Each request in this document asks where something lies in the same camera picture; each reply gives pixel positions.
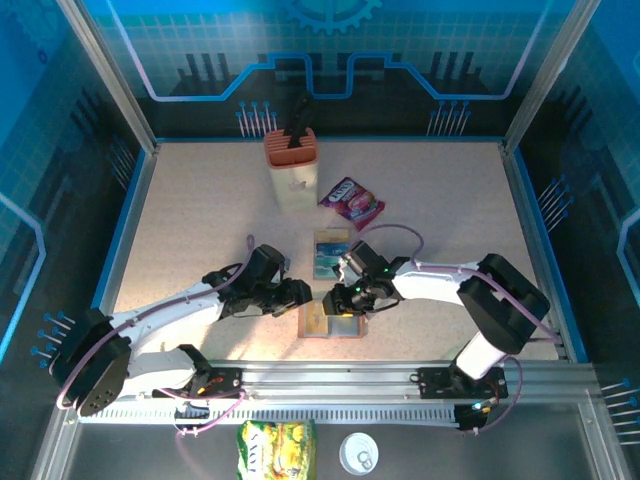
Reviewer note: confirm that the tan leather card holder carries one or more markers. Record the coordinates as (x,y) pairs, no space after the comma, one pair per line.
(302,325)

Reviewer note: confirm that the teal credit card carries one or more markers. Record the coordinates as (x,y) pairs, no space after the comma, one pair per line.
(325,267)

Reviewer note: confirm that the blue credit card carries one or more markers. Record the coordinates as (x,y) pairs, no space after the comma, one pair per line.
(332,249)

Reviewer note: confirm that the beige credit card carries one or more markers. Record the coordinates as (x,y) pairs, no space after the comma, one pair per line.
(330,236)

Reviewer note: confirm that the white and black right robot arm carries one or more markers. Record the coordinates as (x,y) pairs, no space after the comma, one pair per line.
(430,286)

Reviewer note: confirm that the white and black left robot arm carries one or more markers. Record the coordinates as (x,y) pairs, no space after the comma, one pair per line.
(170,316)

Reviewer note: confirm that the purple candy bag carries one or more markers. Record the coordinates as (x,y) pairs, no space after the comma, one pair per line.
(350,202)

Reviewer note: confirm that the beige knife block orange top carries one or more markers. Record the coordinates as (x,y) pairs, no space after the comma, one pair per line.
(295,185)

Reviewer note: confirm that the white tin can lid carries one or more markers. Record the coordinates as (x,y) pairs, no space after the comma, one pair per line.
(352,447)

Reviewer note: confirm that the green yellow snack bag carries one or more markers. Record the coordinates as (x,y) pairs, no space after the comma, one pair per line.
(275,450)

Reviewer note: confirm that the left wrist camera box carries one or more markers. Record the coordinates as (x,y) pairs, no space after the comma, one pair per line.
(268,265)

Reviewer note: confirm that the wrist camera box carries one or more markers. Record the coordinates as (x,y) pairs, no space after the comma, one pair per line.
(364,260)
(268,265)

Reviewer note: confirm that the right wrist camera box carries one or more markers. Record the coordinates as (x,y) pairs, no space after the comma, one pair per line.
(364,260)

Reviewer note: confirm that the aluminium table rail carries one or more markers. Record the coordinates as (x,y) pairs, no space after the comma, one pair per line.
(325,375)

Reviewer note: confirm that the aluminium frame post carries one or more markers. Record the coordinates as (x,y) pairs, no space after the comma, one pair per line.
(114,80)
(548,75)

